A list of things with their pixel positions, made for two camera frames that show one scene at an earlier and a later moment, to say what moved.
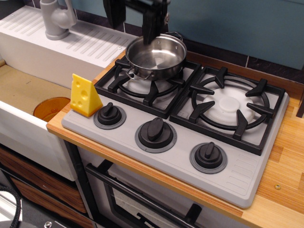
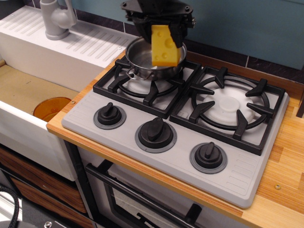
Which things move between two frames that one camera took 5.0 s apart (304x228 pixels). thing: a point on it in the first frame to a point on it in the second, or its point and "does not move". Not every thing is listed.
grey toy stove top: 219,168 does not move
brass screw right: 277,186 does not move
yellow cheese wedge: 84,99 to 165,51
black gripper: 155,14 to 144,14
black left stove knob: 109,117 does not move
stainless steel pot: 163,61 does not move
